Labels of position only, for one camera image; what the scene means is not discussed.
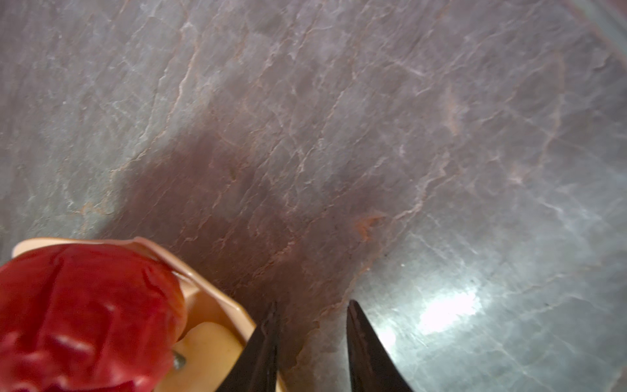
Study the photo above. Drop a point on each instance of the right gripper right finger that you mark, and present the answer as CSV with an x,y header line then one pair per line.
x,y
370,366

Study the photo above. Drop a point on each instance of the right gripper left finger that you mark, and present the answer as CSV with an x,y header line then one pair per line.
x,y
256,369

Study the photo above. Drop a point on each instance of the fake beige peach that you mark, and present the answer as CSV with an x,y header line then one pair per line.
x,y
210,351

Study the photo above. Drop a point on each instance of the pink faceted plastic bowl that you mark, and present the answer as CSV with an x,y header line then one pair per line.
x,y
204,302

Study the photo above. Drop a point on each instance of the fake red apple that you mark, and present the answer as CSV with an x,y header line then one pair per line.
x,y
88,317

